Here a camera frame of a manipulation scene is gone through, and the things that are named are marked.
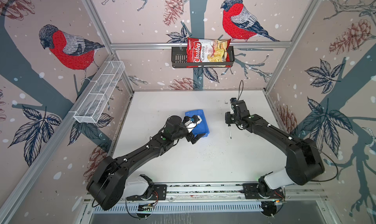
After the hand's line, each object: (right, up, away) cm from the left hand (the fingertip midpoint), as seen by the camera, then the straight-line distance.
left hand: (199, 126), depth 78 cm
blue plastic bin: (+3, -4, +21) cm, 21 cm away
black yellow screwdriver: (+19, -2, +10) cm, 22 cm away
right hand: (+17, +4, +12) cm, 21 cm away
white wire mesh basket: (-55, +19, +2) cm, 58 cm away
